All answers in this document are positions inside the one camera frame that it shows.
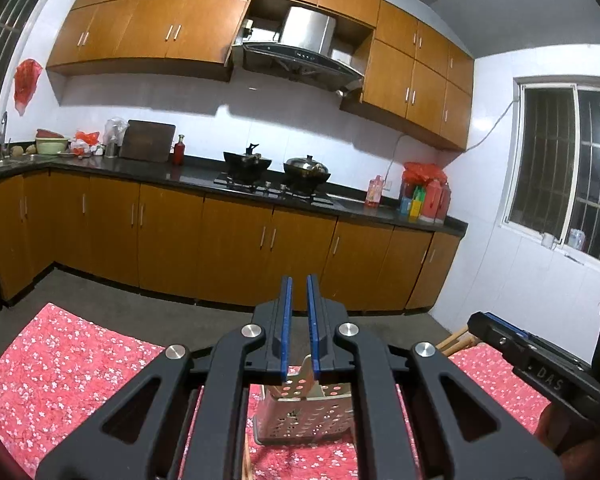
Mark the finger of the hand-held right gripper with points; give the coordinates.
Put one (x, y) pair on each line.
(530, 365)
(505, 325)

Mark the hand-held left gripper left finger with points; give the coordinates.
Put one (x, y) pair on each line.
(285, 332)

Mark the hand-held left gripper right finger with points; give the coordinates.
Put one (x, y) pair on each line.
(314, 332)

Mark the wooden chopstick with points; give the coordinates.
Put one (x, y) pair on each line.
(452, 337)
(461, 347)

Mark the beige perforated utensil holder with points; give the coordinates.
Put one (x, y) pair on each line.
(300, 412)

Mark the person's right hand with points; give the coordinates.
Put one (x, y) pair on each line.
(575, 440)

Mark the clear bottle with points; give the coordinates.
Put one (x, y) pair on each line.
(576, 240)

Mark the white cup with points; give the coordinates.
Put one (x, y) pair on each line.
(546, 241)

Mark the gas stove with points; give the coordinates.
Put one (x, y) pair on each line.
(275, 191)

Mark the yellow box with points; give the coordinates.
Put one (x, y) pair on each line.
(414, 210)

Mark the wooden base cabinets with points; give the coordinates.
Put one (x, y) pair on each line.
(170, 240)

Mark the pink bottle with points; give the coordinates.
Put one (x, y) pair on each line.
(374, 192)

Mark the large barred sliding window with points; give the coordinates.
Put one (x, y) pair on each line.
(570, 160)

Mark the black wok with lid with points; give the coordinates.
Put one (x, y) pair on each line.
(306, 170)

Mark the red bag over thermoses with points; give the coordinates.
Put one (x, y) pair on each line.
(424, 172)

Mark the black kitchen countertop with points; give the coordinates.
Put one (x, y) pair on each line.
(195, 178)

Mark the red floral tablecloth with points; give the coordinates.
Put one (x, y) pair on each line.
(80, 360)

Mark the red bottle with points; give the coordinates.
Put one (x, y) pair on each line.
(179, 152)

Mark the dark wooden cutting board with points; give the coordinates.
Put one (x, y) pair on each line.
(147, 141)

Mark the clear plastic bag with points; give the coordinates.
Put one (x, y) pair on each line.
(115, 135)

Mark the red and white plastic bag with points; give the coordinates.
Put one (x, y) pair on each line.
(86, 142)

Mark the green basin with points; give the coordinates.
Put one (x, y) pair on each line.
(51, 145)

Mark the steel range hood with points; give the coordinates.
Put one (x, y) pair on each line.
(305, 30)

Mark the metal faucet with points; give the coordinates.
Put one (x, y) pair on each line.
(4, 135)

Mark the hanging red plastic bag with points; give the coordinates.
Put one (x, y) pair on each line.
(27, 82)

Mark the small barred window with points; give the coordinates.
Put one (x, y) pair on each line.
(10, 35)

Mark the wall socket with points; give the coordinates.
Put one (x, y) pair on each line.
(388, 185)

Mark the wooden wall cabinets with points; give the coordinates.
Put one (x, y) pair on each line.
(180, 25)

